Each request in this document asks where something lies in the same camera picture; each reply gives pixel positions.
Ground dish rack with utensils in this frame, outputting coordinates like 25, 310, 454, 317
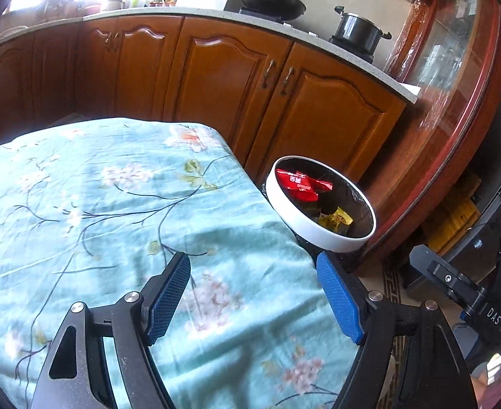
37, 0, 85, 20

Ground gas stove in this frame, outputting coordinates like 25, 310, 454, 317
238, 6, 377, 64

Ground brown wooden kitchen cabinets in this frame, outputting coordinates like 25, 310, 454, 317
0, 15, 409, 188

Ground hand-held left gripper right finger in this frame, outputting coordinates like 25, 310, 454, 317
315, 251, 479, 409

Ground light green floral tablecloth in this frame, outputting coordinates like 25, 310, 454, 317
0, 117, 362, 409

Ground patterned floor rug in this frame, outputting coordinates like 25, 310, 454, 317
378, 256, 409, 359

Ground black lidded cooking pot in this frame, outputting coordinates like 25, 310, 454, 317
329, 5, 393, 52

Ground yellow snack wrapper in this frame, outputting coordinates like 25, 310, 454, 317
318, 207, 354, 234

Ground light stone countertop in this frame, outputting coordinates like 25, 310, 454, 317
0, 6, 422, 105

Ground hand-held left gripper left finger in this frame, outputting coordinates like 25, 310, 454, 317
31, 251, 191, 409

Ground red-framed glass display cabinet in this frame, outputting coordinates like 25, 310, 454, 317
361, 0, 501, 260

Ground red snack wrapper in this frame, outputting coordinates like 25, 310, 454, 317
276, 168, 334, 202

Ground white-rimmed trash bin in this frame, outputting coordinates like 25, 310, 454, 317
264, 154, 377, 273

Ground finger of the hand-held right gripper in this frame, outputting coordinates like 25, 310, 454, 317
409, 245, 487, 314

